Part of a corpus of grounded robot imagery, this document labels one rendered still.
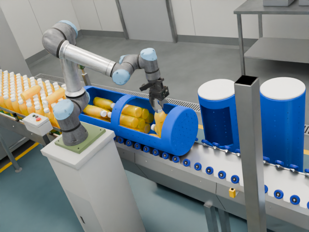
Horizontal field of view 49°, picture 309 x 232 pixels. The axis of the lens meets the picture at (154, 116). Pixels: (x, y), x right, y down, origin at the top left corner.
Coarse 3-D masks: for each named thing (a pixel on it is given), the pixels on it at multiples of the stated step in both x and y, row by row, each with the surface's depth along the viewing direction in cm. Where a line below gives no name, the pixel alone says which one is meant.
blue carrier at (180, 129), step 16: (96, 96) 250; (112, 96) 243; (128, 96) 213; (112, 112) 209; (176, 112) 185; (192, 112) 194; (112, 128) 213; (128, 128) 202; (176, 128) 184; (192, 128) 198; (144, 144) 202; (160, 144) 190; (176, 144) 188; (192, 144) 201
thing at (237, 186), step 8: (120, 144) 224; (136, 152) 215; (144, 152) 211; (160, 160) 203; (168, 160) 200; (184, 168) 192; (192, 168) 189; (200, 176) 186; (208, 176) 183; (224, 184) 177; (232, 184) 174; (272, 200) 161; (280, 200) 159; (288, 208) 157; (296, 208) 155; (304, 208) 152
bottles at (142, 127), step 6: (102, 108) 236; (84, 114) 237; (108, 114) 231; (150, 114) 220; (108, 120) 239; (138, 120) 213; (144, 120) 216; (150, 120) 221; (126, 126) 213; (138, 126) 213; (144, 126) 218; (144, 132) 219; (156, 132) 204
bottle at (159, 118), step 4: (160, 112) 186; (164, 112) 188; (156, 116) 187; (160, 116) 186; (164, 116) 187; (156, 120) 188; (160, 120) 187; (164, 120) 188; (156, 124) 190; (160, 124) 188; (160, 128) 190; (160, 132) 192; (160, 136) 194
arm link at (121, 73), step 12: (48, 36) 161; (60, 36) 163; (48, 48) 161; (60, 48) 159; (72, 48) 161; (72, 60) 162; (84, 60) 160; (96, 60) 160; (108, 60) 161; (108, 72) 160; (120, 72) 157; (132, 72) 165; (120, 84) 160
